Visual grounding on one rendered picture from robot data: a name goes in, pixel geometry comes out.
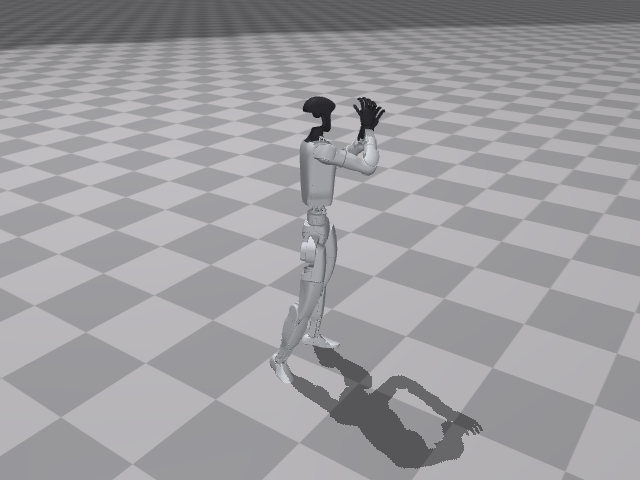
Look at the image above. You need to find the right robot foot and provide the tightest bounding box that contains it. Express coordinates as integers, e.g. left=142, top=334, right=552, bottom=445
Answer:
left=269, top=353, right=294, bottom=383

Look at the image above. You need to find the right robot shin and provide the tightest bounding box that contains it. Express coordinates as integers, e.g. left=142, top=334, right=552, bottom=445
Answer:
left=276, top=304, right=309, bottom=365

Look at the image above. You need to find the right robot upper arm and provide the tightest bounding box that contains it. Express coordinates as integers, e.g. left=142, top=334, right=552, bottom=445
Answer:
left=313, top=144, right=378, bottom=176

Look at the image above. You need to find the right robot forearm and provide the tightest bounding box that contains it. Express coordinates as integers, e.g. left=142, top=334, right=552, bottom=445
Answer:
left=361, top=129, right=379, bottom=167

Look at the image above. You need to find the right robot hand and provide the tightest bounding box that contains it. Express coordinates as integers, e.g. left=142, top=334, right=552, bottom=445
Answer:
left=353, top=97, right=376, bottom=139

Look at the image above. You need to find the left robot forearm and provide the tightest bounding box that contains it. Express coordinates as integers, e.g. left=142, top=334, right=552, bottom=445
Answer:
left=341, top=138, right=364, bottom=156

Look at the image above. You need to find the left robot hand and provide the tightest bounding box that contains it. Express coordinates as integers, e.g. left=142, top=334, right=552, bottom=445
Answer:
left=357, top=104, right=385, bottom=141

